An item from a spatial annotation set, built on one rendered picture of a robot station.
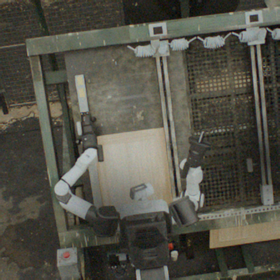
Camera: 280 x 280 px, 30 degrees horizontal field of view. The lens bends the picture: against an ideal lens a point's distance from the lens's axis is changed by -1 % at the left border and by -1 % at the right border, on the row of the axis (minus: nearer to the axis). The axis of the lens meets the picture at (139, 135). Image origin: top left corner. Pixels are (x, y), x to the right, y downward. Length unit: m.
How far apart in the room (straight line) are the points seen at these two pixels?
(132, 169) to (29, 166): 2.02
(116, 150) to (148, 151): 0.20
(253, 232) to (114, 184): 1.19
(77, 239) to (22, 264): 1.14
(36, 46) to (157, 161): 1.00
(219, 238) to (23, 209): 1.81
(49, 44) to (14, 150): 2.38
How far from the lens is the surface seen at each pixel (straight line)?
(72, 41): 3.12
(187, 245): 3.87
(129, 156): 3.27
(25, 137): 5.47
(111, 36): 3.11
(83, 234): 3.39
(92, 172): 3.27
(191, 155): 2.85
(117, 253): 3.44
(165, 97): 3.21
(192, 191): 3.07
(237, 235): 3.96
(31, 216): 4.73
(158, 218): 2.71
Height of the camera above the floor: 3.55
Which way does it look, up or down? 43 degrees down
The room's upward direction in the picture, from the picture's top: 7 degrees counter-clockwise
